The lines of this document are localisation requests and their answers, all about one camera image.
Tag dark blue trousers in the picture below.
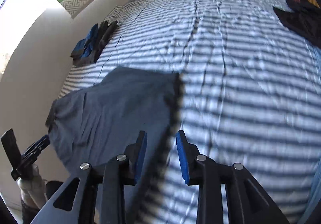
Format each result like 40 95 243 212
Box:
46 67 181 223

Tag white gloved left hand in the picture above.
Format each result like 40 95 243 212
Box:
17 164 47 210

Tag light blue denim jeans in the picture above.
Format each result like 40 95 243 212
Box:
298 162 320 223

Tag blue white striped bedspread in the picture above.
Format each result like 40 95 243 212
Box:
60 0 320 223

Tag folded blue grey clothes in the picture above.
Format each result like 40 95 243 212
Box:
70 21 118 67

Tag black garment with yellow stripes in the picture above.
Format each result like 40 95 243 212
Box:
273 0 320 48

